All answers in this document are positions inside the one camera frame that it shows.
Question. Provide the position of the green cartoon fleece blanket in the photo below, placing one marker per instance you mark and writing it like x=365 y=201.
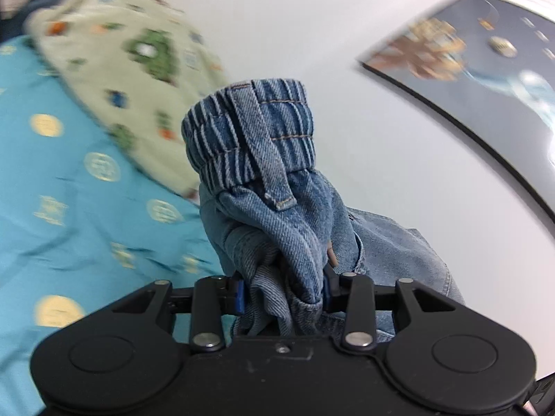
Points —
x=137 y=66

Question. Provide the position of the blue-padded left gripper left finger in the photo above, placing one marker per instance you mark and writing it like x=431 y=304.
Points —
x=214 y=297

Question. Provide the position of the blue denim jeans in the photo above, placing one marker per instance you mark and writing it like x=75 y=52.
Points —
x=273 y=218

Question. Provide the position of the gold leaf framed picture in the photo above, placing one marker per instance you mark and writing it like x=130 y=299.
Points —
x=487 y=66

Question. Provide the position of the teal patterned bed sheet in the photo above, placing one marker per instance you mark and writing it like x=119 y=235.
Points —
x=80 y=225

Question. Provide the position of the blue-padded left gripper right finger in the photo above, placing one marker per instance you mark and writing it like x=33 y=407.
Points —
x=353 y=295

